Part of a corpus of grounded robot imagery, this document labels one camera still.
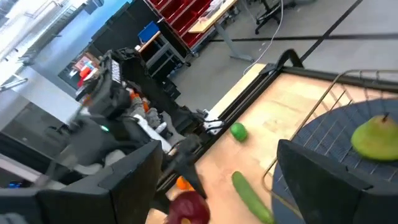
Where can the blue bin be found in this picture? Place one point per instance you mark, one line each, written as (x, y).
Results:
(148, 31)

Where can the tangerine cluster with leaves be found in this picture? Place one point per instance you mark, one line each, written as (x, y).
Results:
(183, 183)

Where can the round dark blue placemat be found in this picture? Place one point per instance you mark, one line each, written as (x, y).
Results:
(335, 133)

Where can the black office chair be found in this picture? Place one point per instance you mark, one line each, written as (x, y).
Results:
(270, 12)

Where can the dark maroon fruit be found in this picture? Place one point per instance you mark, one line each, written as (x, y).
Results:
(189, 207)

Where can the light wood desk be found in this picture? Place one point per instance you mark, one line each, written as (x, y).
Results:
(214, 18)

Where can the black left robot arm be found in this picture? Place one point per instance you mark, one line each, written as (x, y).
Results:
(109, 93)

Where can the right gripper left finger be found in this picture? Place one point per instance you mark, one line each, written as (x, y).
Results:
(93, 202)

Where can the green cucumber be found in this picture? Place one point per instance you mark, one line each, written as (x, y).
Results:
(248, 196)

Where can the light green pear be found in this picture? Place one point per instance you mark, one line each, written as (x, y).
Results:
(376, 140)

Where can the black cabinet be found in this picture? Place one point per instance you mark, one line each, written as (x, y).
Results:
(130, 28)

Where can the large green fruit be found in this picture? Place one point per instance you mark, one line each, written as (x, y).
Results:
(238, 131)

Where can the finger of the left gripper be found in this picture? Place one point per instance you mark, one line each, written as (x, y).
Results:
(192, 177)

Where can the grey metal cart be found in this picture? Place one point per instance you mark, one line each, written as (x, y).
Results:
(168, 53)

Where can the red storage shelf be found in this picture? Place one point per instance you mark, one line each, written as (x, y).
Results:
(183, 15)

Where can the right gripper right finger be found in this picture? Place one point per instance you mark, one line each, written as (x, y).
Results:
(335, 199)

